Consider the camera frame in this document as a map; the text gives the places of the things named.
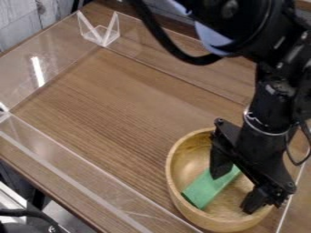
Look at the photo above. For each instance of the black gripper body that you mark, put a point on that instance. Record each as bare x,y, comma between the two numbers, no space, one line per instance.
255,147

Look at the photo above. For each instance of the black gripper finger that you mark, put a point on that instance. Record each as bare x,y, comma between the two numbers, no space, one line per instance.
220,164
256,199

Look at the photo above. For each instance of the green rectangular block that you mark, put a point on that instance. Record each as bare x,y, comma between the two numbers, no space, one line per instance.
204,188

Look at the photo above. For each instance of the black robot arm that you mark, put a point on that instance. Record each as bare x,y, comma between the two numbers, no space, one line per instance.
263,31

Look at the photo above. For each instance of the brown wooden bowl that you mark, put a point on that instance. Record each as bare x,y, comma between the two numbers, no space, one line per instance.
222,216

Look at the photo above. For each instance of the clear acrylic corner bracket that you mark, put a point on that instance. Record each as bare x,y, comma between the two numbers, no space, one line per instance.
102,35

